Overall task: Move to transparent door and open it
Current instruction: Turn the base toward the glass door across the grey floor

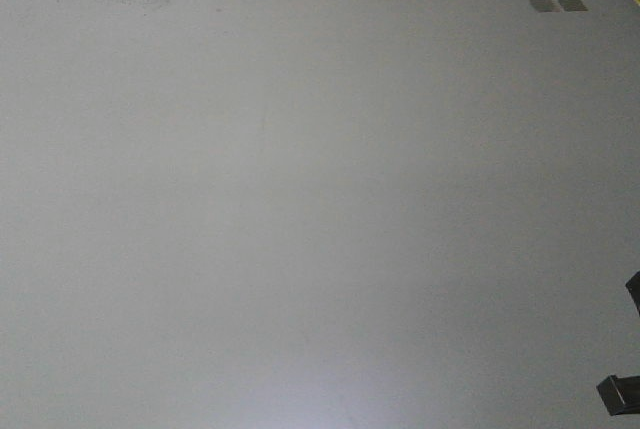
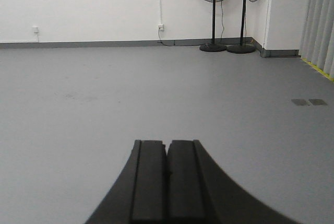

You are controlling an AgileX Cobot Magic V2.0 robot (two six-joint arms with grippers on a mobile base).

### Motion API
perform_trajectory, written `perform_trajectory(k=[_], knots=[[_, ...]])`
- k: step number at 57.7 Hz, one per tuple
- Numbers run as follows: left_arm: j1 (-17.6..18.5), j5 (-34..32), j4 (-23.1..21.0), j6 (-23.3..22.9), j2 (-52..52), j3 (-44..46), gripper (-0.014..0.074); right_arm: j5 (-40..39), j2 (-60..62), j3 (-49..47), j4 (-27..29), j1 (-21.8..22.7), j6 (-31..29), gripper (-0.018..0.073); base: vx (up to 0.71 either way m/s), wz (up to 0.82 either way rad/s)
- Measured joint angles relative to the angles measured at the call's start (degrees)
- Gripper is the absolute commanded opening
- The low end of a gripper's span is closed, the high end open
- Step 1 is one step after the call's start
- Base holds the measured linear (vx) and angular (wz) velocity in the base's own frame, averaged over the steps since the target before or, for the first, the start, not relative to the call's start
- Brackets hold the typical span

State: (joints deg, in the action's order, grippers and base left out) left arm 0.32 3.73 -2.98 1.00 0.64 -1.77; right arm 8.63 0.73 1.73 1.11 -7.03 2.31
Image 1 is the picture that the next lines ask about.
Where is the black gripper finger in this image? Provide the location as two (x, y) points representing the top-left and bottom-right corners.
(625, 272), (640, 313)
(596, 375), (640, 416)

